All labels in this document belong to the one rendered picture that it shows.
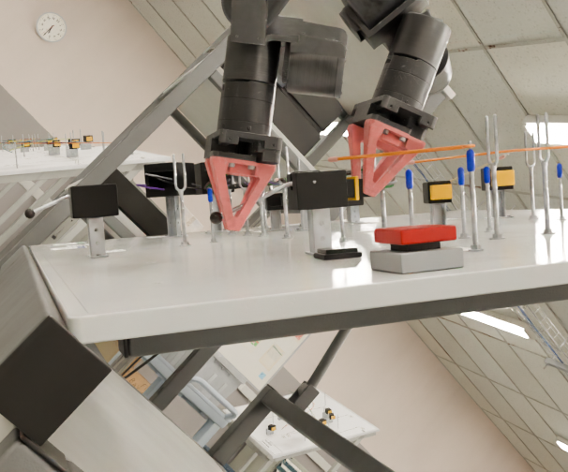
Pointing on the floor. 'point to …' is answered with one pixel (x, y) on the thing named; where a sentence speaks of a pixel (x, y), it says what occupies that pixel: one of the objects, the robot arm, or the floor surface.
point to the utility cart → (216, 419)
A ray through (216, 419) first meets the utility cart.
